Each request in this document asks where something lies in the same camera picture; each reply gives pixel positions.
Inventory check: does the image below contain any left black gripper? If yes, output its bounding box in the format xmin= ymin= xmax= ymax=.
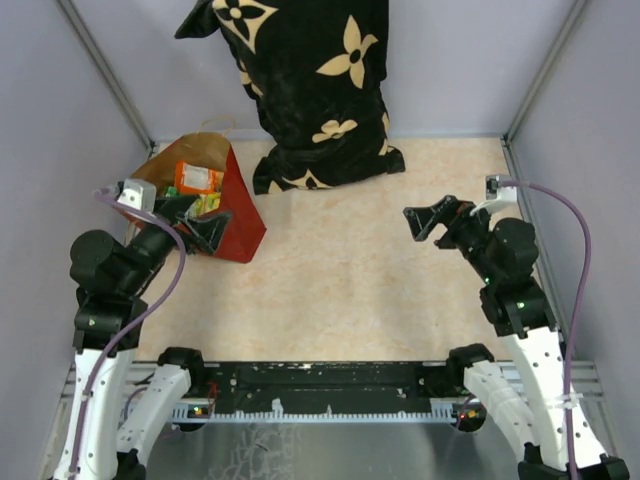
xmin=118 ymin=194 xmax=232 ymax=295

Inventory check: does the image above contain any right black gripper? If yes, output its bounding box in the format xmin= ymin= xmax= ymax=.
xmin=402 ymin=194 xmax=499 ymax=284

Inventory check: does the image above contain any red brown paper bag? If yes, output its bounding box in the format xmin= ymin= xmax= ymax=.
xmin=130 ymin=129 xmax=266 ymax=264

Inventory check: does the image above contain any black floral pillow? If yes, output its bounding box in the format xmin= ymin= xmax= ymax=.
xmin=174 ymin=0 xmax=405 ymax=195

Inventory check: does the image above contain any green yellow snack bag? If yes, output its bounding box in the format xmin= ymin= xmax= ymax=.
xmin=160 ymin=186 xmax=221 ymax=218

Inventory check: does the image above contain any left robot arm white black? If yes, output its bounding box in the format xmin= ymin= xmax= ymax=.
xmin=53 ymin=196 xmax=232 ymax=479

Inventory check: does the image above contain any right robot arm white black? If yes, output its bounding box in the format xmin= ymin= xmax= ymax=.
xmin=403 ymin=196 xmax=630 ymax=479

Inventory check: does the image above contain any orange white snack packet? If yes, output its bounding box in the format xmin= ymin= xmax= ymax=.
xmin=174 ymin=161 xmax=224 ymax=195

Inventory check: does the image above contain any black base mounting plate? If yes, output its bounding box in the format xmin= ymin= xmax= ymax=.
xmin=193 ymin=361 xmax=460 ymax=415

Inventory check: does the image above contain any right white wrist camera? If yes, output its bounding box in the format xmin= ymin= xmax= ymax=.
xmin=470 ymin=174 xmax=518 ymax=216

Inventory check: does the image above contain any white toothed cable rail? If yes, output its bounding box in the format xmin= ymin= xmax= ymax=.
xmin=168 ymin=403 xmax=457 ymax=424

